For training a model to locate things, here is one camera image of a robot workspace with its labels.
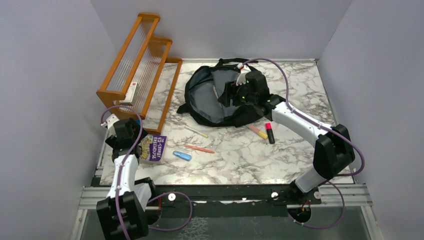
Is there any black backpack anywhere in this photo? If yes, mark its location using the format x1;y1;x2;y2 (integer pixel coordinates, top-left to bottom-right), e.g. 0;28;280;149
176;58;285;128

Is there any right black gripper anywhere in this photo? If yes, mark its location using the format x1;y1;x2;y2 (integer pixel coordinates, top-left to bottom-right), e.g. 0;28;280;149
217;78;257;108

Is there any black pink highlighter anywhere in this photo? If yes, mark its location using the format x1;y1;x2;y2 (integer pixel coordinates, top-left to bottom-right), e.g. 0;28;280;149
265;122;276;144

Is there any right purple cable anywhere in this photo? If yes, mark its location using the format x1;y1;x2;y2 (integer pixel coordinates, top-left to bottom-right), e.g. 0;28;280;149
241;58;366;230

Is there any floral cover book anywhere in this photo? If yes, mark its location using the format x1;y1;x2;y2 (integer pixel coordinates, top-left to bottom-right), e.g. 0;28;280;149
213;86;219;99

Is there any peach yellow highlighter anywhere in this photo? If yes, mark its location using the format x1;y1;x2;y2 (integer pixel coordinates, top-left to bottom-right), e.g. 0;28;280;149
247;124;268;139

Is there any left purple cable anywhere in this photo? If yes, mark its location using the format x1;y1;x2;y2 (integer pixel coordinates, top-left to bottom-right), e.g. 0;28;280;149
100;105;194;240

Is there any orange wooden rack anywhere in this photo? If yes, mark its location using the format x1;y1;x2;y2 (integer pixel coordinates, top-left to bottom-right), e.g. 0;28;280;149
96;13;183;135

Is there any purple treehouse book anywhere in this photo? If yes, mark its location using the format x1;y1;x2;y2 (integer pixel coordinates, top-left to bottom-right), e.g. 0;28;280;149
139;134;168;164

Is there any orange pen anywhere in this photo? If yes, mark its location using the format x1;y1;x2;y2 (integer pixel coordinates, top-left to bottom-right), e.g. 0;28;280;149
184;144;215;154

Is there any small white red box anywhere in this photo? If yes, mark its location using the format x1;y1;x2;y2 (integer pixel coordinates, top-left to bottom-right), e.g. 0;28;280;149
119;81;140;106

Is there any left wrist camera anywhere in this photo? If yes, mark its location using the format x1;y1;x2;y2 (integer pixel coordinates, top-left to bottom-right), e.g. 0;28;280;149
100;114;119;136

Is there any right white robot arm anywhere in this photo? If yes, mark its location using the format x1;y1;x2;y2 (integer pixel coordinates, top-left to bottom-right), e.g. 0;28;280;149
218;70;355;204

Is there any white yellow-tipped pen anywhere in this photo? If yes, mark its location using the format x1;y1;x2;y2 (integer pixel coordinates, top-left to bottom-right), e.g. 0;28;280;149
184;125;209;138

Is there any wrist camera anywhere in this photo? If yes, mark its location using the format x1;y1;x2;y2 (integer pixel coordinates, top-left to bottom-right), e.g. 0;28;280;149
100;114;119;136
235;63;251;86

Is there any purple cable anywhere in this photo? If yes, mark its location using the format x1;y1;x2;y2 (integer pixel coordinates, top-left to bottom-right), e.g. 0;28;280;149
100;105;194;240
241;58;366;230

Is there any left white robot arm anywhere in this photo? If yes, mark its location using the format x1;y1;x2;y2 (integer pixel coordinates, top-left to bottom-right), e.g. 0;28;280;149
96;114;157;240

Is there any blue glue stick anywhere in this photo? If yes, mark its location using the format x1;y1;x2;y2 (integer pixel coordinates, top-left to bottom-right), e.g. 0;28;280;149
172;150;192;162

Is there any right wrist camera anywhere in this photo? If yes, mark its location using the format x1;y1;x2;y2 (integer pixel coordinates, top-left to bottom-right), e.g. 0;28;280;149
235;63;251;86

